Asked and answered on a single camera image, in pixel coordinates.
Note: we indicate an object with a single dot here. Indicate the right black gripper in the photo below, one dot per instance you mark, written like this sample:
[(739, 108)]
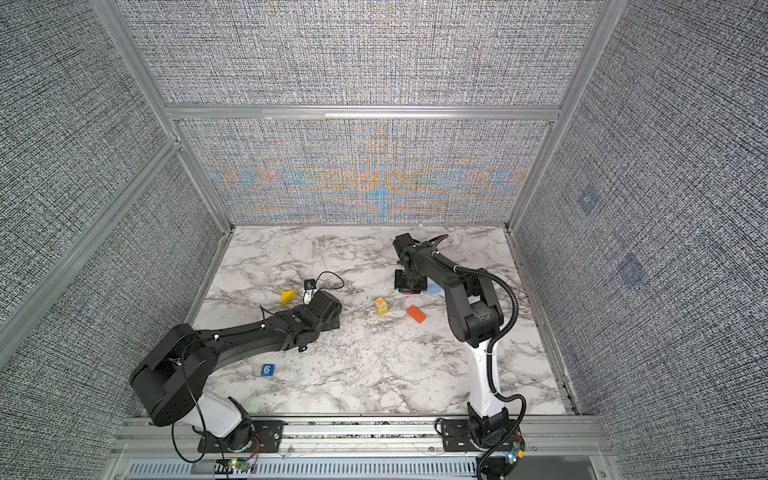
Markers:
[(402, 288)]

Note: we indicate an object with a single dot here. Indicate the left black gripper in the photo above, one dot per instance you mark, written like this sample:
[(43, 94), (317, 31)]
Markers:
[(334, 323)]

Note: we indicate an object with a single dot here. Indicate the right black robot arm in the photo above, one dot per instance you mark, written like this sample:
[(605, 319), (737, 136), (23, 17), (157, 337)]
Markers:
[(475, 318)]

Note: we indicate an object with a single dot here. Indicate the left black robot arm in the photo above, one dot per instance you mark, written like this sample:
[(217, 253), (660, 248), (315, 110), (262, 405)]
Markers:
[(170, 381)]

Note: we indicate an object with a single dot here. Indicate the red-orange flat block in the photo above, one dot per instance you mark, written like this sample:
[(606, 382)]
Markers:
[(416, 314)]

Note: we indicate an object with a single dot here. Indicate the yellow wedge block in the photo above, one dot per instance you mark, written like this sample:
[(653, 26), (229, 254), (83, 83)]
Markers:
[(287, 297)]

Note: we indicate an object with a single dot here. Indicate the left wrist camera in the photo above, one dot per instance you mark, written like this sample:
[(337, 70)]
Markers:
[(309, 290)]

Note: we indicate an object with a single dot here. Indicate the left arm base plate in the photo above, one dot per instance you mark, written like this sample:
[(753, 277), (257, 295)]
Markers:
[(267, 435)]

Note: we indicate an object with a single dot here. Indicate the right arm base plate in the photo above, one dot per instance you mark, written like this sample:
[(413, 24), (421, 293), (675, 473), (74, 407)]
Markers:
[(456, 437)]

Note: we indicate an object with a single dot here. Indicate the aluminium front rail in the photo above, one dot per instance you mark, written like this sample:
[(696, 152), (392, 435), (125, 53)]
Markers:
[(366, 447)]

